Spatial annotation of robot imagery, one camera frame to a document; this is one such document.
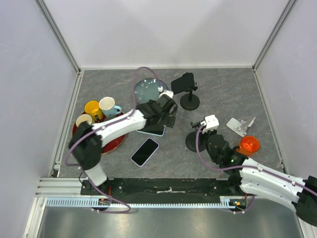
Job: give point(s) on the cream cup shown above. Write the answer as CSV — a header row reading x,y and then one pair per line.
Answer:
x,y
84,118

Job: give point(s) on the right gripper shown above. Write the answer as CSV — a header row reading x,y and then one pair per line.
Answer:
x,y
210,132

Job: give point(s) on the lilac case phone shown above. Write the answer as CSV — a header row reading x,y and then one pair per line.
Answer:
x,y
144,152

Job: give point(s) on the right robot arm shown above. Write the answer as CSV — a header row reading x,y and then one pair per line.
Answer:
x,y
251,177

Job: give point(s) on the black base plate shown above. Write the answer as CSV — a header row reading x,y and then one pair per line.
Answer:
x,y
171,190

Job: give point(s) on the black phone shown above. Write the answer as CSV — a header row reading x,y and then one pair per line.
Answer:
x,y
183,84

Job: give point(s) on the white folding phone stand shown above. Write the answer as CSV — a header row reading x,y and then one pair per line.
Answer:
x,y
240,127

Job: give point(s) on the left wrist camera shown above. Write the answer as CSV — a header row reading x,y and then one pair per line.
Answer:
x,y
167,93

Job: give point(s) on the yellow mug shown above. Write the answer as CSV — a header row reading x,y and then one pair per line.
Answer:
x,y
93,109

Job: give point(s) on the light blue phone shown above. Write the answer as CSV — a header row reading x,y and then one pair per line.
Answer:
x,y
155,130

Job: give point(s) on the white light-blue mug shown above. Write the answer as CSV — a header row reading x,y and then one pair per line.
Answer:
x,y
108,107

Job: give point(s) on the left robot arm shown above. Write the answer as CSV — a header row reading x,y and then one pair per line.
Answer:
x,y
87,142

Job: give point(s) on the red round tray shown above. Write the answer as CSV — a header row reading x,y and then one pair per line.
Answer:
x,y
112,144

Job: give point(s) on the blue ceramic plate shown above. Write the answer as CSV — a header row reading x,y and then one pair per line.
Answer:
x,y
147,89

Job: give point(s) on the orange mug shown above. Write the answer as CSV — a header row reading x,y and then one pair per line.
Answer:
x,y
248,145

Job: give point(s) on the black phone stand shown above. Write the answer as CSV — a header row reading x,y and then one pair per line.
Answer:
x,y
190,142
190,101

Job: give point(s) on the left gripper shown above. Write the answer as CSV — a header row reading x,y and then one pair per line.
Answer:
x,y
169,120

